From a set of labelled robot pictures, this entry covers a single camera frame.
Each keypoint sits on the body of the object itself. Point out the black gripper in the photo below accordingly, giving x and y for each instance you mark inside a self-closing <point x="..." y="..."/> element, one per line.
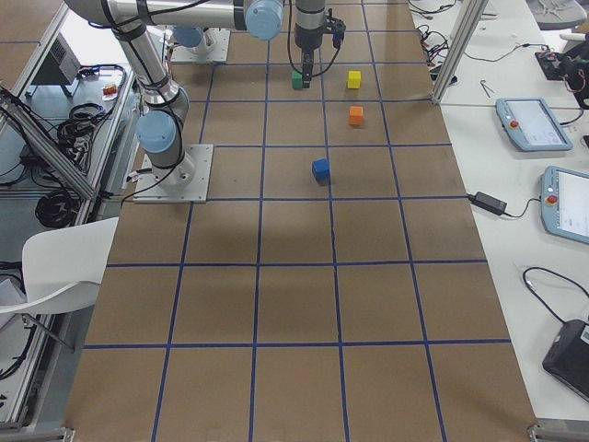
<point x="306" y="40"/>

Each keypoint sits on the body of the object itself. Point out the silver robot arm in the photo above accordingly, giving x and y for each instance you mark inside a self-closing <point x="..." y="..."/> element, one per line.
<point x="196" y="39"/>
<point x="160" y="130"/>

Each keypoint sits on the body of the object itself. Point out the green wooden block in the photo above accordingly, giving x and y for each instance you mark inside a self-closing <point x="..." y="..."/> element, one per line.
<point x="296" y="80"/>

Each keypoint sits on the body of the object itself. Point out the yellow wooden block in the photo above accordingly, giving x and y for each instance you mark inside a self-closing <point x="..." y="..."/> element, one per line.
<point x="354" y="79"/>

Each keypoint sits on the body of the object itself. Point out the orange wooden block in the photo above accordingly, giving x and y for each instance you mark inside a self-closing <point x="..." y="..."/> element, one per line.
<point x="356" y="116"/>

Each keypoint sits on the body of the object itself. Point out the blue wooden block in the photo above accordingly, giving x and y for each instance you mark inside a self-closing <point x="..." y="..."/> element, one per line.
<point x="321" y="171"/>

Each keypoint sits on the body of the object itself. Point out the upper teach pendant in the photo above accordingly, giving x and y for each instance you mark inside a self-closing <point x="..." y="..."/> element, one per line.
<point x="531" y="125"/>

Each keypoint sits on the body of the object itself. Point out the teach pendant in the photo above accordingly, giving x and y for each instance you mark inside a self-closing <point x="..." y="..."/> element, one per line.
<point x="564" y="203"/>
<point x="531" y="125"/>

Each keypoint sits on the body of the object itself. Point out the brown paper mat blue grid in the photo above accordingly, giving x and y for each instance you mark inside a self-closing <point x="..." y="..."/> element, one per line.
<point x="285" y="310"/>

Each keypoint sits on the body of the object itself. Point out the black power adapter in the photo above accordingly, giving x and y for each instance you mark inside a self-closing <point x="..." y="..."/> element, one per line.
<point x="488" y="203"/>

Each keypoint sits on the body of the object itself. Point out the grey control box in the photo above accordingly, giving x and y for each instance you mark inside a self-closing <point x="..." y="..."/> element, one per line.
<point x="60" y="67"/>

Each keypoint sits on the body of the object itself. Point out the lower teach pendant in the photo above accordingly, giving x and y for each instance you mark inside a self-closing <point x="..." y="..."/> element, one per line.
<point x="564" y="203"/>

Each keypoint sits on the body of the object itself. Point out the white chair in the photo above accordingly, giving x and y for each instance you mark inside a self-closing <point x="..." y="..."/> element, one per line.
<point x="62" y="270"/>

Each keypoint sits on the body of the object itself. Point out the black laptop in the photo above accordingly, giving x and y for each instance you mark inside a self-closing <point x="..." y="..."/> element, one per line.
<point x="567" y="358"/>

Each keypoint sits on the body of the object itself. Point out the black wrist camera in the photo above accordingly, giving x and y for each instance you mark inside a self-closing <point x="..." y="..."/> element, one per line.
<point x="336" y="28"/>

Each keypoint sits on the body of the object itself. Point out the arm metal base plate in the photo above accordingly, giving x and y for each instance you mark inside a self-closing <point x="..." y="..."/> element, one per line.
<point x="182" y="55"/>
<point x="188" y="182"/>

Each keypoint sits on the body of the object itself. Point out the aluminium frame post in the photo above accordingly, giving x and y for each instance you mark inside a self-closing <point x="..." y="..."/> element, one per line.
<point x="467" y="20"/>

